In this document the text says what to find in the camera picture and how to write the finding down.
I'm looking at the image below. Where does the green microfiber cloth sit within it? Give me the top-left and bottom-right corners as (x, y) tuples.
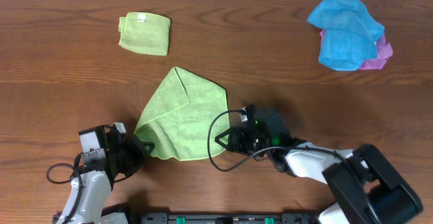
(134, 67), (230, 161)

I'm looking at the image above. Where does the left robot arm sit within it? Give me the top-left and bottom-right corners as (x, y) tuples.
(46, 122), (155, 224)

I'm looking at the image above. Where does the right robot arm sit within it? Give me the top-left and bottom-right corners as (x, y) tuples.
(207, 105), (424, 223)

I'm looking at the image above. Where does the folded green cloth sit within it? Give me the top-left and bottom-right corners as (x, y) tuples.
(118, 12), (170, 56)

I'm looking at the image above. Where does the blue cloth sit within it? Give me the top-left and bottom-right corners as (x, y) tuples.
(307, 0), (385, 71)

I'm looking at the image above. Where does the purple cloth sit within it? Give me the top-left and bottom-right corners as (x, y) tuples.
(319, 29), (393, 71)

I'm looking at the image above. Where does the left black cable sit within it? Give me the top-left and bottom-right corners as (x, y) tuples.
(46, 152), (85, 224)

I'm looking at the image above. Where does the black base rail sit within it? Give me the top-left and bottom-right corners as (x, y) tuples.
(139, 212), (320, 224)

